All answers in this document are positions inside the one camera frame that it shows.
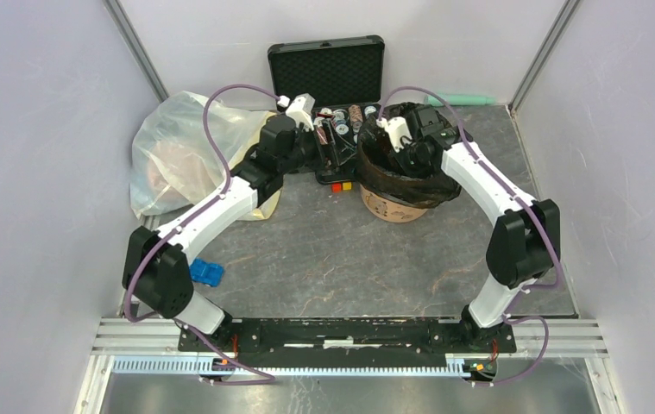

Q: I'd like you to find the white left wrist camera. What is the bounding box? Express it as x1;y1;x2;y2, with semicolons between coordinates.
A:
277;93;315;132

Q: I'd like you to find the orange capybara trash bin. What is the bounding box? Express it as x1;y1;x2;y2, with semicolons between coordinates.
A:
360;185;427;223

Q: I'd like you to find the blue small object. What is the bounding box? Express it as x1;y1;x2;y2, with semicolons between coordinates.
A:
189;259;224;287

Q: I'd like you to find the brown poker chip stack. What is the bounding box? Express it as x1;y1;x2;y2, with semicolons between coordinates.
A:
348;104;363;134

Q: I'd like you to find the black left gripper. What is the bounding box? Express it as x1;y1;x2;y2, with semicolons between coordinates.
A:
280;120;357;175

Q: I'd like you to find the black trash bag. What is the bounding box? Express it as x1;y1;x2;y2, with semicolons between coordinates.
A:
356;102;462;210

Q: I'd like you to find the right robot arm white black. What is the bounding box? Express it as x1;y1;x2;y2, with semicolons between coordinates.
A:
378;105;563;352

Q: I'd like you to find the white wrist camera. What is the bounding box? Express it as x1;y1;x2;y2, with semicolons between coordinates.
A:
277;93;315;132
376;116;413;153

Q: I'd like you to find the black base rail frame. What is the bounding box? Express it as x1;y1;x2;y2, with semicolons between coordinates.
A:
75;316;608;381

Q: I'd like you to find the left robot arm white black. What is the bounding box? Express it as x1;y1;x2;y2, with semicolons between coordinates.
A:
122;114;332;352

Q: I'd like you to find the mint green handle tool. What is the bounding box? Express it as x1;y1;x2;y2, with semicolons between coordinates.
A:
424;93;496;107

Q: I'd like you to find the black poker chip case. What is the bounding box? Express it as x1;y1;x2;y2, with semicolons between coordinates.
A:
267;34;385;188

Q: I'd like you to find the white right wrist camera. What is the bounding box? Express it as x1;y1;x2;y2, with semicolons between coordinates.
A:
376;116;413;153

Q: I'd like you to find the translucent yellowish plastic bag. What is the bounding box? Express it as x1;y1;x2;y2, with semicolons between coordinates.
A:
129;91;274;218

